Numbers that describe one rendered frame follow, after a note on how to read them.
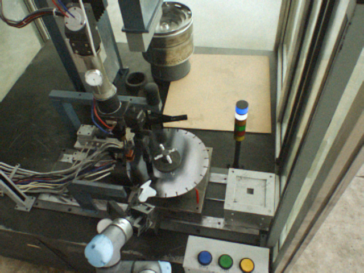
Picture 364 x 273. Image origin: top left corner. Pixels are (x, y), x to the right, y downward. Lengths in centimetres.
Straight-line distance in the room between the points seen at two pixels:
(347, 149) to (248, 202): 71
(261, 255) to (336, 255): 111
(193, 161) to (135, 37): 53
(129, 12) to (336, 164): 88
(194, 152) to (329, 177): 73
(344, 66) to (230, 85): 128
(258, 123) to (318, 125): 97
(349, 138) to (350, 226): 180
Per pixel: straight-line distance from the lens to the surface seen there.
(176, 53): 171
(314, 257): 217
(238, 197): 124
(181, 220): 135
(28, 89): 215
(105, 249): 93
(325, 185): 67
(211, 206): 137
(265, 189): 126
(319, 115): 66
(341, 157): 59
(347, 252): 225
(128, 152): 129
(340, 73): 60
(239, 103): 116
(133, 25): 125
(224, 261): 113
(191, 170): 123
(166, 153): 122
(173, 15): 184
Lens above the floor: 199
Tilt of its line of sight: 52 degrees down
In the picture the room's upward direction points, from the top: 8 degrees counter-clockwise
